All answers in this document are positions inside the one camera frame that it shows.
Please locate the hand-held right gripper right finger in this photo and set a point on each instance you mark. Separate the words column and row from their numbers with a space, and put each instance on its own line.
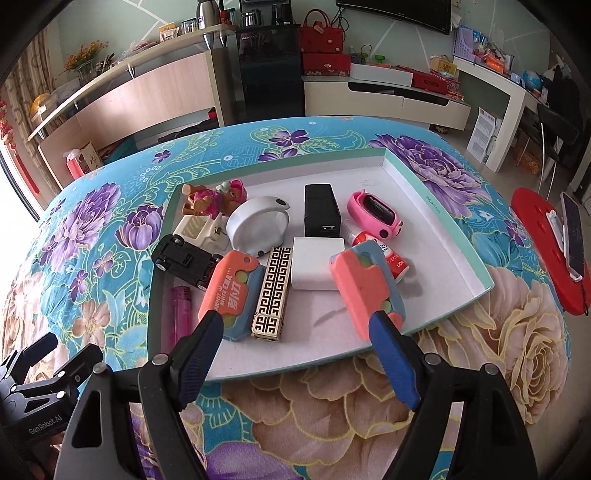
column 397, row 364

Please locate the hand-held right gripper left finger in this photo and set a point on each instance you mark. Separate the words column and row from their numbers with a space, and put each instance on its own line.
column 198, row 360

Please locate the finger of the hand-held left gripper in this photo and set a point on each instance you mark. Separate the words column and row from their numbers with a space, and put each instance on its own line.
column 74, row 369
column 34, row 357

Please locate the pink lighter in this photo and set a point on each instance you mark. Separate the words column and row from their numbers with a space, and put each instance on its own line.
column 178, row 314

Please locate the orange toy knife with print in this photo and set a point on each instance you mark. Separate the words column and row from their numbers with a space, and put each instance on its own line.
column 226, row 286

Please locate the orange blue toy knife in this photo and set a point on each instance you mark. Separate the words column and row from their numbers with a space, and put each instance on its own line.
column 360, row 286

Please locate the teal cardboard box tray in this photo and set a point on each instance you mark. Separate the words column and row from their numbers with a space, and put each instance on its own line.
column 323, row 314

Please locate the gold patterned lighter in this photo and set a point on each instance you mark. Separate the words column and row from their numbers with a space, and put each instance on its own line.
column 272, row 295

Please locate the small red white bottle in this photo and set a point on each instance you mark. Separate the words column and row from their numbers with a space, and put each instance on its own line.
column 397, row 263

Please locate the black toy car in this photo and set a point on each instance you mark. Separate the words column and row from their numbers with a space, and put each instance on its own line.
column 180, row 254

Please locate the white charger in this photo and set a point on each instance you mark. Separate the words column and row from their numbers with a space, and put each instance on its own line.
column 318, row 263

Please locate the beige toy car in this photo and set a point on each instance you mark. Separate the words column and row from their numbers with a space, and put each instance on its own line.
column 194, row 228

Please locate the pink pig-shaped gadget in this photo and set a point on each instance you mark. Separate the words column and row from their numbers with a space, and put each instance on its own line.
column 369, row 228

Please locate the white rounded gadget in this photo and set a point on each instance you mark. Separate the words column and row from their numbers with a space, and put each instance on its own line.
column 254, row 226

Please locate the pink dog toy figure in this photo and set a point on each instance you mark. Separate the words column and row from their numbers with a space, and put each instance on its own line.
column 203, row 201

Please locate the black charger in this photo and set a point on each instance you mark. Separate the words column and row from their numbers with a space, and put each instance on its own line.
column 321, row 207

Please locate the teal floral blanket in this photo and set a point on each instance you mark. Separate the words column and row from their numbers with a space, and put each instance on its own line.
column 485, row 314

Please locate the small red bag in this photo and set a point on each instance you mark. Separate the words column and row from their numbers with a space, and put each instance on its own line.
column 74, row 166

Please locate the red stool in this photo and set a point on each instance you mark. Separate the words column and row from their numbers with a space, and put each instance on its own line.
column 531, row 217

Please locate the white paper bag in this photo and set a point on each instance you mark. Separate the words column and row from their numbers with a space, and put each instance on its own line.
column 90, row 154

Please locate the white phone stand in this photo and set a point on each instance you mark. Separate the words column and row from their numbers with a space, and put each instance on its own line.
column 556, row 221

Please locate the red hanging decoration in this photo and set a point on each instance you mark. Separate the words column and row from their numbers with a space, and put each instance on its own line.
column 11, row 138

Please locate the smartphone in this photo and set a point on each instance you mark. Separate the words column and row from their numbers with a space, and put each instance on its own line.
column 572, row 230

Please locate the white paper calendar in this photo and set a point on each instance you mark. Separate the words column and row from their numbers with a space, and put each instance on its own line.
column 482, row 134

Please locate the yellow round object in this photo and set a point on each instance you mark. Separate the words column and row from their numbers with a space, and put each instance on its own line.
column 40, row 104

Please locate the wooden counter cabinet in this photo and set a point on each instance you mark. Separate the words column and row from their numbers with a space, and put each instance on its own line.
column 152, row 97

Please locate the white television stand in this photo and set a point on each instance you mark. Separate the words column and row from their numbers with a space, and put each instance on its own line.
column 360, row 99

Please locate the patterned curtain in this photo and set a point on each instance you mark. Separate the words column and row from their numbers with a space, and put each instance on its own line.
column 27, row 74

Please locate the red flat box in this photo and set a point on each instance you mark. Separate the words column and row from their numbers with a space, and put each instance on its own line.
column 434, row 82

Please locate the black tea machine cabinet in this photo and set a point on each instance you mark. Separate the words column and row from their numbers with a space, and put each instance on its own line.
column 268, row 78

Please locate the black chair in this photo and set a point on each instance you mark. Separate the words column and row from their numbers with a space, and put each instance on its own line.
column 561, row 124

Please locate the white flat box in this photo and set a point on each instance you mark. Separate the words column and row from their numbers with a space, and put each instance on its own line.
column 378, row 74

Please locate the white desk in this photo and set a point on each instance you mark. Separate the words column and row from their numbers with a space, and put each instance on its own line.
column 503, row 87

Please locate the red gift box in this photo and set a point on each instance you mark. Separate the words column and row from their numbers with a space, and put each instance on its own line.
column 325, row 64

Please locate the vase of orange flowers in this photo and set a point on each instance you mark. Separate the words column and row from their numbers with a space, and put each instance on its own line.
column 87, row 53

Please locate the blue globe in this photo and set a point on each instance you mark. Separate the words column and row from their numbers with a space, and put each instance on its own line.
column 533, row 78

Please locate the purple plastic basket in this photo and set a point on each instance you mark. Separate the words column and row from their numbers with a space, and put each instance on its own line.
column 463, row 44

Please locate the red gift bag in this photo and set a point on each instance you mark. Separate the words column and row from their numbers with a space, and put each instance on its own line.
column 321, row 39

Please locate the glass jars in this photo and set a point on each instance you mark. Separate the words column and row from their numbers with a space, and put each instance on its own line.
column 189, row 25

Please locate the steel thermos jug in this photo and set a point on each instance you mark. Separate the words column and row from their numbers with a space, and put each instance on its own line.
column 207, row 14

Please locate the black television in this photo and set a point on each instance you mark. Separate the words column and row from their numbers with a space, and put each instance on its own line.
column 397, row 14

